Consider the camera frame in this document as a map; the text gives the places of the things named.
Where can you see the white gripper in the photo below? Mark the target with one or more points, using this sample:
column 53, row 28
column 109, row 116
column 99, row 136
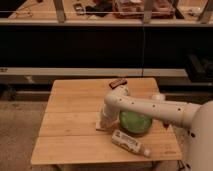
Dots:
column 108, row 116

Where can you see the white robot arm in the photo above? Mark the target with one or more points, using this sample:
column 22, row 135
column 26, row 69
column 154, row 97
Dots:
column 198, row 119

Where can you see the clear plastic bottle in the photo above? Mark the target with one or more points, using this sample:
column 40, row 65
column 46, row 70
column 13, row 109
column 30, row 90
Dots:
column 129, row 143

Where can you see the green bowl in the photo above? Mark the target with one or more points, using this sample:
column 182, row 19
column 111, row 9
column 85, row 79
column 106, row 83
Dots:
column 134, row 122

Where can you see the brown chocolate bar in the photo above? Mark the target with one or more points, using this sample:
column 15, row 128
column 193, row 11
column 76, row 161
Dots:
column 117, row 82

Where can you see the wooden table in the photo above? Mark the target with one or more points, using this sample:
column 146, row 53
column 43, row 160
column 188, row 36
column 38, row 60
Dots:
column 68, row 137

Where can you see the white cup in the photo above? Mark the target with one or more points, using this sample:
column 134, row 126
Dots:
column 158, row 96

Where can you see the red tray on counter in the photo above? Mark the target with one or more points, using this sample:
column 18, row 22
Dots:
column 135, row 8

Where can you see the dark object on counter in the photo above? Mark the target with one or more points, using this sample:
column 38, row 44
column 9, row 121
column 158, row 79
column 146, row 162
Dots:
column 79, row 9

